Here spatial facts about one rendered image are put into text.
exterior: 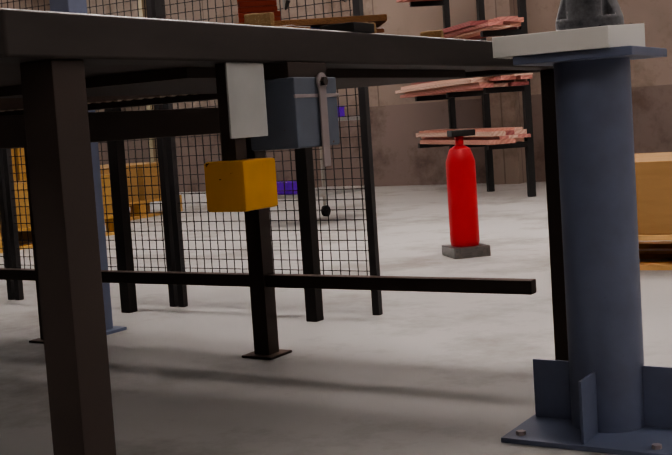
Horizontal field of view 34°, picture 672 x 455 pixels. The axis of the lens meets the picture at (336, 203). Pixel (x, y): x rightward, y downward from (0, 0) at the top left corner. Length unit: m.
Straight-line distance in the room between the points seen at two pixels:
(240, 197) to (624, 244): 1.08
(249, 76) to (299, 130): 0.13
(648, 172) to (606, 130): 2.59
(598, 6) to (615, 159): 0.34
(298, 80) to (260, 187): 0.21
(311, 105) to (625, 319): 1.00
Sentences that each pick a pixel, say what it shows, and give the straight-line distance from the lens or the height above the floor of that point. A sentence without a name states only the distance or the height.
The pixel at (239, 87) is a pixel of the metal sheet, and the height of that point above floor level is 0.82.
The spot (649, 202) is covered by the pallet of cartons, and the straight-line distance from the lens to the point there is 5.09.
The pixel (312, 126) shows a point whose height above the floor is 0.75.
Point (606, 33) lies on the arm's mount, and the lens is 2.42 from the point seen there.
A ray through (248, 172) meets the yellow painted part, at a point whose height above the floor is 0.68.
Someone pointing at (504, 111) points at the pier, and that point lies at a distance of 11.44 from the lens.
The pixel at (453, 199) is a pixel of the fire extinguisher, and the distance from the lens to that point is 5.80.
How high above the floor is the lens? 0.75
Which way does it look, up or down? 4 degrees down
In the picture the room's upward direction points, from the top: 4 degrees counter-clockwise
